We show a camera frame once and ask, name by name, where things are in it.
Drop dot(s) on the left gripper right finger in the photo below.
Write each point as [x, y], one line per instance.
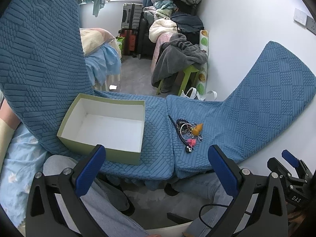
[258, 203]

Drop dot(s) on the white wall switch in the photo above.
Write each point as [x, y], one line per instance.
[300, 17]

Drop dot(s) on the green shopping bag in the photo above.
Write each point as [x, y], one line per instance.
[121, 40]

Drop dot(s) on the green plastic stool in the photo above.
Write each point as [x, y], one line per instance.
[187, 73]

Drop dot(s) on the grey blanket on stool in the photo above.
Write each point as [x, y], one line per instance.
[176, 55]

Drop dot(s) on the beige pink quilt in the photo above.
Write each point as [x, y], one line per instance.
[93, 38]

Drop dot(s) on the pink hat hair clip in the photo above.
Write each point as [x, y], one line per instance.
[191, 142]

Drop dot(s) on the grey hard suitcase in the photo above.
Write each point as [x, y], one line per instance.
[131, 16]

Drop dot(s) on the dark navy folded clothes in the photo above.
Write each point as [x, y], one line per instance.
[187, 23]

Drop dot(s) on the grey wall socket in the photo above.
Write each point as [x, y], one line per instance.
[311, 25]

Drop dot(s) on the fruit pattern rolled mat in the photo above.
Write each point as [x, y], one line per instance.
[202, 75]

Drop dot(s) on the person's jeans legs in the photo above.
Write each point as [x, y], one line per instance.
[106, 204]

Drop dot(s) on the green open cardboard box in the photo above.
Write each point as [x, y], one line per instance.
[118, 125]

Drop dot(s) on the right blue textured cushion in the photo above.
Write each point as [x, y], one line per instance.
[276, 90]

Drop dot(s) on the left blue textured cushion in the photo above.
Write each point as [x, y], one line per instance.
[43, 70]

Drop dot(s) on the light blue bed sheet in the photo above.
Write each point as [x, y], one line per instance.
[103, 62]

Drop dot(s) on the cream padded jacket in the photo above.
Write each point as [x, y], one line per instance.
[160, 26]

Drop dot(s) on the blue textured cushion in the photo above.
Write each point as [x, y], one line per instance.
[43, 70]
[276, 90]

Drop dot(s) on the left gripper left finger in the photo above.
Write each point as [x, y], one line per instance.
[44, 217]

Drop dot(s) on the orange gourd ornament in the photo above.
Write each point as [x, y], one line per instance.
[196, 129]

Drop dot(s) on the red suitcase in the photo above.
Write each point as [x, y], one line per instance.
[130, 41]

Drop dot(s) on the white tote bag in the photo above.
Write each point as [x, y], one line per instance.
[193, 94]

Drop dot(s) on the black office chair base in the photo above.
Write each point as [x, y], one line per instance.
[153, 207]

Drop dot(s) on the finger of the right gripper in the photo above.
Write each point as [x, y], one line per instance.
[290, 158]
[275, 166]

